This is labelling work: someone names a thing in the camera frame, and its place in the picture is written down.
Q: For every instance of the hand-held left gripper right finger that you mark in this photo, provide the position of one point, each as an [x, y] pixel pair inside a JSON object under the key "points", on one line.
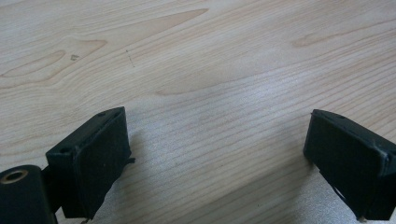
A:
{"points": [[351, 155]]}

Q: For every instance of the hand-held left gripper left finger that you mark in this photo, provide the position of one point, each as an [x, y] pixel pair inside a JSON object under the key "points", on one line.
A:
{"points": [[93, 155]]}

